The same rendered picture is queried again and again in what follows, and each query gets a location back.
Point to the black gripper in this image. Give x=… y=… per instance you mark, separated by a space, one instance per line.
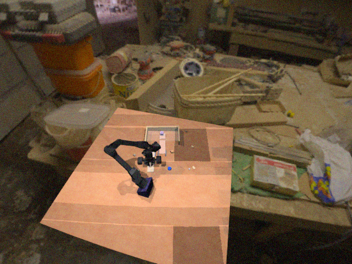
x=149 y=160

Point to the cream strip with blue dots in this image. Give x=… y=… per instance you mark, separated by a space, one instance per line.
x=151 y=168

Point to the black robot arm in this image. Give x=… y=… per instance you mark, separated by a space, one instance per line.
x=133 y=172

